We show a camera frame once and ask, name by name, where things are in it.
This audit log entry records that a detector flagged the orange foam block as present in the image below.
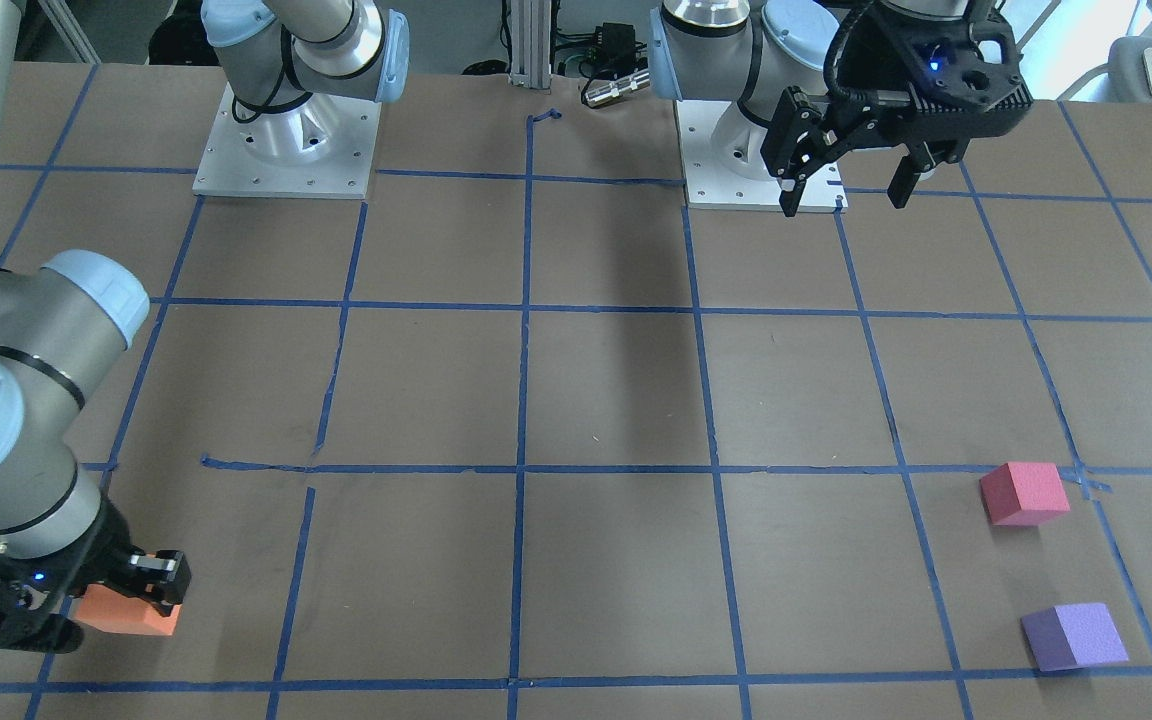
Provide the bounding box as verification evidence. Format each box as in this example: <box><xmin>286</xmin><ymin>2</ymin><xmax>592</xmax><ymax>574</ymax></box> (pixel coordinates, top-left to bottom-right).
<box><xmin>70</xmin><ymin>584</ymin><xmax>180</xmax><ymax>637</ymax></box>

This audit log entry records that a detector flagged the purple foam block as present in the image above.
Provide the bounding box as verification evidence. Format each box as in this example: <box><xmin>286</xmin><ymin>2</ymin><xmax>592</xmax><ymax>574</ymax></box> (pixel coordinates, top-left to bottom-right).
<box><xmin>1020</xmin><ymin>602</ymin><xmax>1129</xmax><ymax>673</ymax></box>

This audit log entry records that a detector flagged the silver metal cylinder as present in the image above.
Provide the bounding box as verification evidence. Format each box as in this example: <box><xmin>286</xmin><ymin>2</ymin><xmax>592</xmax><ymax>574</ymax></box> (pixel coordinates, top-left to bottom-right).
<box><xmin>579</xmin><ymin>69</ymin><xmax>652</xmax><ymax>109</ymax></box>

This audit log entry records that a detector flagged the red foam block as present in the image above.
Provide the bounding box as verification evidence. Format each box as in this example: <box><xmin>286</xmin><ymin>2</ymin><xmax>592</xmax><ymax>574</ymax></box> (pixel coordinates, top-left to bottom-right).
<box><xmin>979</xmin><ymin>462</ymin><xmax>1071</xmax><ymax>526</ymax></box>

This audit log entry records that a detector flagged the aluminium frame post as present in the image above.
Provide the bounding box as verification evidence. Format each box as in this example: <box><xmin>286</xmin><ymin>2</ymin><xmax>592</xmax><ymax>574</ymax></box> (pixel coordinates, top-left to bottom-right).
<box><xmin>506</xmin><ymin>0</ymin><xmax>556</xmax><ymax>94</ymax></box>

